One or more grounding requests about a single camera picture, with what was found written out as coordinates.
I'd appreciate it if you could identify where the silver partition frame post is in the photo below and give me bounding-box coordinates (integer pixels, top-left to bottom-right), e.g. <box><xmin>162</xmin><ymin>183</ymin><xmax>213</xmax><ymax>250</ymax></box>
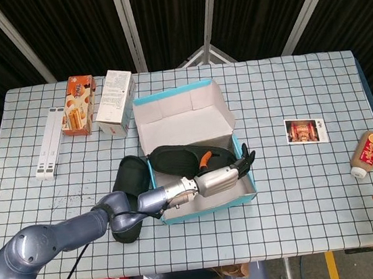
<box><xmin>198</xmin><ymin>0</ymin><xmax>228</xmax><ymax>65</ymax></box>
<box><xmin>274</xmin><ymin>0</ymin><xmax>353</xmax><ymax>56</ymax></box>
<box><xmin>110</xmin><ymin>0</ymin><xmax>148</xmax><ymax>76</ymax></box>
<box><xmin>0</xmin><ymin>0</ymin><xmax>58</xmax><ymax>90</ymax></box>

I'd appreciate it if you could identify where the photo postcard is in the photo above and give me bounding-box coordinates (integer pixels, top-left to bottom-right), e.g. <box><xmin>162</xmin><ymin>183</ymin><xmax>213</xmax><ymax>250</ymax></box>
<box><xmin>284</xmin><ymin>114</ymin><xmax>330</xmax><ymax>147</ymax></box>

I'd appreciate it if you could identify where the black rubber slipper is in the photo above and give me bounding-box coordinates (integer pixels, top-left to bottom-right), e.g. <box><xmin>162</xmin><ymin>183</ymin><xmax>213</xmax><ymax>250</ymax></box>
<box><xmin>146</xmin><ymin>136</ymin><xmax>243</xmax><ymax>182</ymax></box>
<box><xmin>103</xmin><ymin>153</ymin><xmax>159</xmax><ymax>247</ymax></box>

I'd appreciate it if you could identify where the white carton box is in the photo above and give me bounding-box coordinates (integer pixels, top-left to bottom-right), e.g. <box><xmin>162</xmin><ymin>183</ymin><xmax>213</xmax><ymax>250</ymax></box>
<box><xmin>91</xmin><ymin>66</ymin><xmax>143</xmax><ymax>141</ymax></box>

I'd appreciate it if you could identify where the blue cardboard shoe box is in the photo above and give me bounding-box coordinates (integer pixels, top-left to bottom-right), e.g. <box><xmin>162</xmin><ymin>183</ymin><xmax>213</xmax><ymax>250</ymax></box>
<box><xmin>130</xmin><ymin>75</ymin><xmax>261</xmax><ymax>227</ymax></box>

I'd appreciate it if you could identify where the white power strip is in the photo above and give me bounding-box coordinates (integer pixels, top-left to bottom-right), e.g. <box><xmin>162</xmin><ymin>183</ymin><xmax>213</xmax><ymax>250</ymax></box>
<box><xmin>27</xmin><ymin>105</ymin><xmax>73</xmax><ymax>182</ymax></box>

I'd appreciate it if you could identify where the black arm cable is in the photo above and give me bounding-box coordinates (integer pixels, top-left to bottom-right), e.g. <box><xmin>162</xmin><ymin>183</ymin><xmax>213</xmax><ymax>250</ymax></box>
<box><xmin>39</xmin><ymin>206</ymin><xmax>173</xmax><ymax>279</ymax></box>

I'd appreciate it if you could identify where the green cable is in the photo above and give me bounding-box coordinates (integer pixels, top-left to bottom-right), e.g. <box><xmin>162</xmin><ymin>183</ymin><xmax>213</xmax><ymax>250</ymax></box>
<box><xmin>297</xmin><ymin>256</ymin><xmax>308</xmax><ymax>279</ymax></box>

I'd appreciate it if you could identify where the brown bottle with white cap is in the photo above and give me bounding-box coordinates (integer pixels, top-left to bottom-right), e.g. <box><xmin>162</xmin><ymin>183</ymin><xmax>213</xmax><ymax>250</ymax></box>
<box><xmin>346</xmin><ymin>130</ymin><xmax>373</xmax><ymax>180</ymax></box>

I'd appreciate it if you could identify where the orange biscuit box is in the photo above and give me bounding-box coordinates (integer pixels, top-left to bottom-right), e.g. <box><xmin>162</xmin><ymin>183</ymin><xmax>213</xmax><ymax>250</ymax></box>
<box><xmin>55</xmin><ymin>73</ymin><xmax>102</xmax><ymax>138</ymax></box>

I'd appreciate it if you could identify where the blue checkered tablecloth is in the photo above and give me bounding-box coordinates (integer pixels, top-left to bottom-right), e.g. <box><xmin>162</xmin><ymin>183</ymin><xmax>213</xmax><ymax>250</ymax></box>
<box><xmin>0</xmin><ymin>42</ymin><xmax>373</xmax><ymax>279</ymax></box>

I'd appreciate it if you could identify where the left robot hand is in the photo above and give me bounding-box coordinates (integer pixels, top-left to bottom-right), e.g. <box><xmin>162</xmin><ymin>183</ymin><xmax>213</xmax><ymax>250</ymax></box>
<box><xmin>190</xmin><ymin>141</ymin><xmax>261</xmax><ymax>199</ymax></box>

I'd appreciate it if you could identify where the metal table leg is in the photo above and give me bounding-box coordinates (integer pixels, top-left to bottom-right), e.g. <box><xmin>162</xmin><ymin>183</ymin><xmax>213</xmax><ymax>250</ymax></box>
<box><xmin>282</xmin><ymin>257</ymin><xmax>295</xmax><ymax>279</ymax></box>

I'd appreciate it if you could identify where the silver triangular partition foot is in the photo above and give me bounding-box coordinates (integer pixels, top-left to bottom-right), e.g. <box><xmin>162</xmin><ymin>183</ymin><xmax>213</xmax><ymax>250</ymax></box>
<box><xmin>175</xmin><ymin>41</ymin><xmax>239</xmax><ymax>70</ymax></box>

